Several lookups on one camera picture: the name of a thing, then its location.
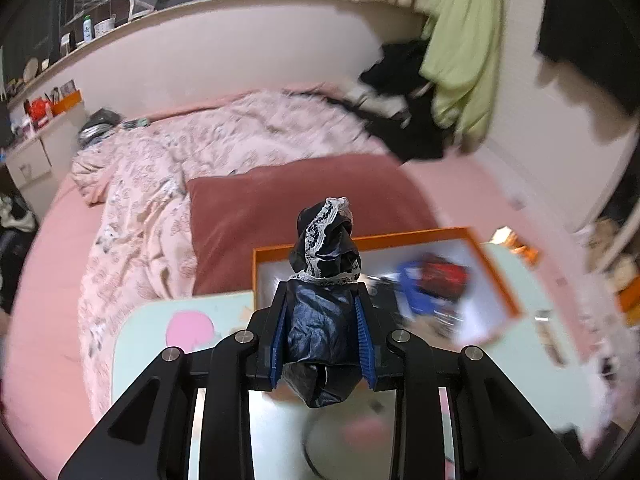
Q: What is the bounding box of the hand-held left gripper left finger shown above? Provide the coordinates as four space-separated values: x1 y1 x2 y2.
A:
57 280 291 480

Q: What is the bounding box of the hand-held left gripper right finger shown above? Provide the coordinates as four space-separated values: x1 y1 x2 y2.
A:
352 282 586 480

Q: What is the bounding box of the black lace-trimmed cloth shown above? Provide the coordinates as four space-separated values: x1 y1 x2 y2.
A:
280 196 363 408

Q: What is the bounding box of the orange cardboard box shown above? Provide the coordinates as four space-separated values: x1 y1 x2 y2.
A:
251 227 523 346

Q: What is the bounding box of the blue pouch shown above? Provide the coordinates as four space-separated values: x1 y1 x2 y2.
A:
397 260 451 318

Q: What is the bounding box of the dark pink pillow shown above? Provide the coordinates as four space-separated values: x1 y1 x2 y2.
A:
186 154 441 297

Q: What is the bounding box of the brown packet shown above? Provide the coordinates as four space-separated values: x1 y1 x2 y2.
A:
492 227 541 266

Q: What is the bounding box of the pink floral quilt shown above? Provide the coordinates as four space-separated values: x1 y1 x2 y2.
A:
70 87 391 411

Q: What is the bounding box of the pile of black clothes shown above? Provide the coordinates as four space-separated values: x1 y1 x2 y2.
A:
357 40 456 163

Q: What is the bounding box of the dark coiled item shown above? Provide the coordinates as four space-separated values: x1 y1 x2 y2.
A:
77 107 126 148

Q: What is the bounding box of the black and white cloth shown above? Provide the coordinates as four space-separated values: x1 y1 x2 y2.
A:
0 195 38 233

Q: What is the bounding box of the white nightstand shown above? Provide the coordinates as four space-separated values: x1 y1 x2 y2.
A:
5 105 88 201

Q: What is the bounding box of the small orange box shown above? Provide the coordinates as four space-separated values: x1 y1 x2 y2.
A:
50 89 82 117

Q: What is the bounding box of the light green garment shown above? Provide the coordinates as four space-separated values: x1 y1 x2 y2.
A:
420 0 511 153

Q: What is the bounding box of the dark hanging garment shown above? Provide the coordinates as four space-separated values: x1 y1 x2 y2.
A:
535 0 640 151

